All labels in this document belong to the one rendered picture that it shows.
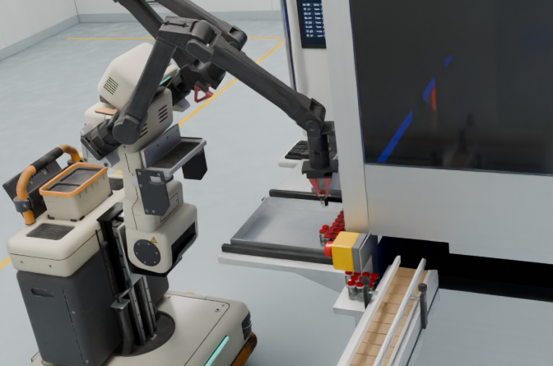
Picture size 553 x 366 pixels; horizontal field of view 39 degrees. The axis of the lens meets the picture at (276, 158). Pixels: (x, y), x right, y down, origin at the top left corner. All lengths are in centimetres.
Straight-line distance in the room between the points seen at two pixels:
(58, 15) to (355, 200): 747
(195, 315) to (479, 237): 147
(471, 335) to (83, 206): 139
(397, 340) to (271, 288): 195
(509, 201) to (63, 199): 153
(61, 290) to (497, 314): 144
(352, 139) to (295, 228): 53
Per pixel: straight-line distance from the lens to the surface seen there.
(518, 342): 208
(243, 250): 224
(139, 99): 222
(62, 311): 281
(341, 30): 180
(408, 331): 181
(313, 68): 302
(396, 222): 196
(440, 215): 192
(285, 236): 230
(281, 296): 362
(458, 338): 211
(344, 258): 195
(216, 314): 308
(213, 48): 205
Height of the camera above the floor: 203
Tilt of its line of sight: 24 degrees down
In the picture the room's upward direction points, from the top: 8 degrees counter-clockwise
